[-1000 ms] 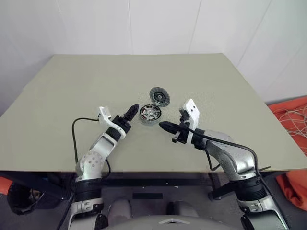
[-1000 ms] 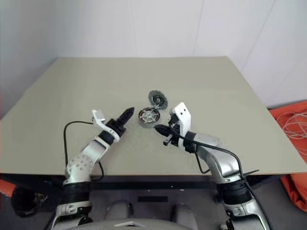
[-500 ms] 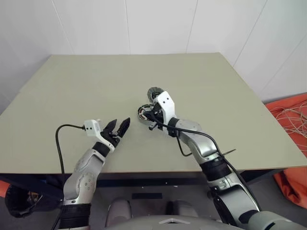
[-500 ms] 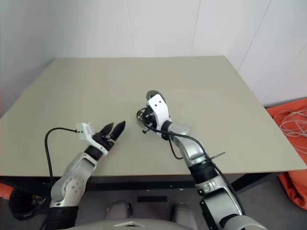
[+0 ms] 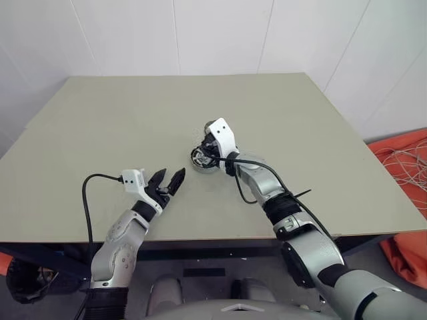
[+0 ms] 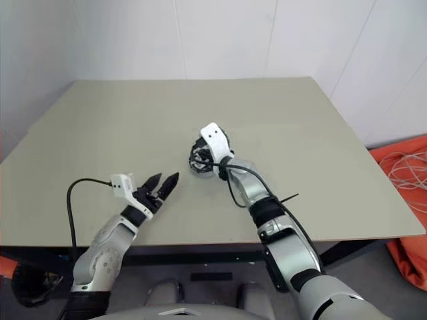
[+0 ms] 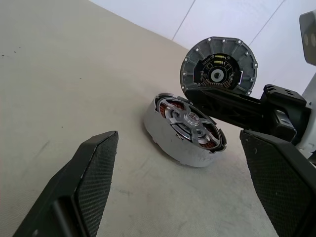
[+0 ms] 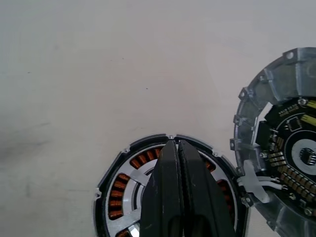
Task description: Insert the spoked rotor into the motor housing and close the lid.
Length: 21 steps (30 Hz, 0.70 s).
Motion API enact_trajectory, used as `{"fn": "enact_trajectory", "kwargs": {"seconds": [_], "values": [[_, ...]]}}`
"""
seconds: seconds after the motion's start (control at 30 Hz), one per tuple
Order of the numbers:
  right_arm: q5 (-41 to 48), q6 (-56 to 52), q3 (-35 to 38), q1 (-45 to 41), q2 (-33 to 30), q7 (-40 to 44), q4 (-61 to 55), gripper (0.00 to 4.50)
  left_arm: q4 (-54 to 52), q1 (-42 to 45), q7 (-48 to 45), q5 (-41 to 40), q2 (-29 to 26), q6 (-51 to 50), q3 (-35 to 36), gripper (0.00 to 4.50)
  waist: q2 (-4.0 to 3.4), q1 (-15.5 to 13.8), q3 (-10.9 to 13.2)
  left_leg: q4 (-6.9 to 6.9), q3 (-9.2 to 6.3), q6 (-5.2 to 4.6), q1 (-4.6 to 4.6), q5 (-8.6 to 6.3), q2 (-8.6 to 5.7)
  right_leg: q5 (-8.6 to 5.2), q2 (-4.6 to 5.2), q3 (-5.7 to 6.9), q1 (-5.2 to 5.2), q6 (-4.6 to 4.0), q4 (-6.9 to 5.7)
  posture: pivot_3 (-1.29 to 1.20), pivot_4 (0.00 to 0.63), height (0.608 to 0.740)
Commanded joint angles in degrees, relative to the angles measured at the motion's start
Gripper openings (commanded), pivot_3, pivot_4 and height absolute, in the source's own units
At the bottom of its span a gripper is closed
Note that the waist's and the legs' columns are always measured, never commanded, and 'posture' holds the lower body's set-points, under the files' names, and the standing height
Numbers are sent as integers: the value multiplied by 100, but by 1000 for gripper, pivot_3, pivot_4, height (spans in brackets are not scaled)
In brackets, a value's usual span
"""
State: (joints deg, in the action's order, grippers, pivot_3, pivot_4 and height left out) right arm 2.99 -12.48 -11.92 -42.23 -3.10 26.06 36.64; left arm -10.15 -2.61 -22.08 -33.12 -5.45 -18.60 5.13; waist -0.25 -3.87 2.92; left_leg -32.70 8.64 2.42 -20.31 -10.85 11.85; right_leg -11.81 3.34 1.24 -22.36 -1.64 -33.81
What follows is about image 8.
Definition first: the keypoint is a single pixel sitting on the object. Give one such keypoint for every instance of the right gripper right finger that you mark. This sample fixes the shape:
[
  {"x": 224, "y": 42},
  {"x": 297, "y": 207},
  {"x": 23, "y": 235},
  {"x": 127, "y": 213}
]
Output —
[{"x": 205, "y": 205}]

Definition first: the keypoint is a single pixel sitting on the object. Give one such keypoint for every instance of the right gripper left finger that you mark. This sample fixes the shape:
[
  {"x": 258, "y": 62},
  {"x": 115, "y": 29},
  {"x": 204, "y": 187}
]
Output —
[{"x": 160, "y": 197}]

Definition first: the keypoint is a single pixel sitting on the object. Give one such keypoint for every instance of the silver rotor disc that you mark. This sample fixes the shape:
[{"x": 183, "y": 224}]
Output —
[{"x": 138, "y": 176}]

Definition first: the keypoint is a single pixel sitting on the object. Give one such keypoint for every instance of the motor stator housing copper coils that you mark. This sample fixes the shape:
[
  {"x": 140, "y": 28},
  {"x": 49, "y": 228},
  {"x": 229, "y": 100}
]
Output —
[{"x": 116, "y": 195}]

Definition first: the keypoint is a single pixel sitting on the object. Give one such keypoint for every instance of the grey motor cover circuit board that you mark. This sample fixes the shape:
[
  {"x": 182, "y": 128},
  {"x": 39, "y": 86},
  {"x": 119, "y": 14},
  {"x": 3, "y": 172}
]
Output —
[{"x": 284, "y": 81}]

